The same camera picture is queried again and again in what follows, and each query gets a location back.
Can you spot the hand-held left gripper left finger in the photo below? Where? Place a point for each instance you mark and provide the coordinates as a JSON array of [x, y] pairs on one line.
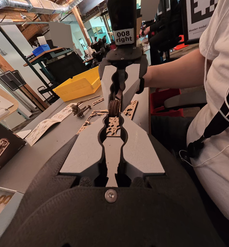
[[83, 152]]

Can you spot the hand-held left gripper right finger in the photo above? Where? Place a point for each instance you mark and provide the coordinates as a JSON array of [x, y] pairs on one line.
[[143, 154]]

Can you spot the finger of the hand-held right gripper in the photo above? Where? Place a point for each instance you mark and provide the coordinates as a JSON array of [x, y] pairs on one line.
[[106, 81], [132, 83]]

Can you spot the round wooden gear part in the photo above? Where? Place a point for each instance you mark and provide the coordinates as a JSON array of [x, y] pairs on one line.
[[114, 108]]

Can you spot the person's right forearm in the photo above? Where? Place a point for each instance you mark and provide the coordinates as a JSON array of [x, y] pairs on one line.
[[174, 71]]

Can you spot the small wooden parts strip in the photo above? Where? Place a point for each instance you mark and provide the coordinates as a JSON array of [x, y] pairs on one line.
[[98, 101]]

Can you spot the emptied wooden parts sheet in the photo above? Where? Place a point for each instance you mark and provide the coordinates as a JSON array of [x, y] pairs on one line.
[[89, 120]]

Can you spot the perforated wooden parts sheet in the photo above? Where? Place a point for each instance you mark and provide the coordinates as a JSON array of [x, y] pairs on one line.
[[113, 128]]

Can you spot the partly built wooden model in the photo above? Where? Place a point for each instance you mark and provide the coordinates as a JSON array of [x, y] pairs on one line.
[[78, 111]]

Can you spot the dark model kit box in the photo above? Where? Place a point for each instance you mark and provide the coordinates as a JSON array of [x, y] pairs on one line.
[[2, 146]]

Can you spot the thin wooden stick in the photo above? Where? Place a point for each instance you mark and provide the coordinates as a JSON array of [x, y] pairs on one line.
[[89, 99]]

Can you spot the yellow plastic bin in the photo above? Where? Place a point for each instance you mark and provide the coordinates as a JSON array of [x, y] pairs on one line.
[[75, 86]]

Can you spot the dumbbell rack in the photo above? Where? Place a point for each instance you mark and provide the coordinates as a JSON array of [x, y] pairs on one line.
[[100, 50]]

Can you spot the person's dark pants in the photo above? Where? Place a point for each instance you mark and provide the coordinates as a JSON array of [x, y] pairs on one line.
[[170, 133]]

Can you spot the red plastic crate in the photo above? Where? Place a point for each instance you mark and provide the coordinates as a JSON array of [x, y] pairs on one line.
[[164, 100]]

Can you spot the instruction booklet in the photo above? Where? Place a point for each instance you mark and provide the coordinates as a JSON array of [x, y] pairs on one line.
[[48, 123]]

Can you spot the grey chair armrest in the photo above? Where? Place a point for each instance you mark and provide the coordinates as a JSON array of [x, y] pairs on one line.
[[184, 100]]

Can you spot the white card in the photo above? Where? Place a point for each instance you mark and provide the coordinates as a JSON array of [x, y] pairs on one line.
[[23, 134]]

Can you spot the green workbench with wooden top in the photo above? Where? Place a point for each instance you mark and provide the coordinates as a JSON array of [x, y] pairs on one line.
[[48, 53]]

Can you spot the orange plastic object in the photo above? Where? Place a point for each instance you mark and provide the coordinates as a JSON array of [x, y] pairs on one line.
[[182, 41]]

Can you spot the blue plastic bin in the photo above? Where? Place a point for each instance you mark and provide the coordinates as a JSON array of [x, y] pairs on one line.
[[41, 49]]

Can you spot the black and white tag poster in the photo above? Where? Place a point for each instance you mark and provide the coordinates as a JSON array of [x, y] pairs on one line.
[[199, 17]]

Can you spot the person's white shirt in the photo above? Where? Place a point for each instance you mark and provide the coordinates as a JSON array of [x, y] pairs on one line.
[[218, 96]]

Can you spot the black slanted pole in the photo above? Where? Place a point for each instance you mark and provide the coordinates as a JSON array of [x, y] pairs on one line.
[[16, 56]]

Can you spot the wooden board with paper sign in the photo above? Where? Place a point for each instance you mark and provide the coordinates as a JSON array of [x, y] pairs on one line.
[[0, 102]]

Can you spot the white cardboard box tray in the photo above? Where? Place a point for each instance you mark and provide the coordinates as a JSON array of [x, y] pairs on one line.
[[4, 218]]

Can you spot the silver ventilation duct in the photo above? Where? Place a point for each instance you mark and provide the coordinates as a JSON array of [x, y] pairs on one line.
[[19, 4]]

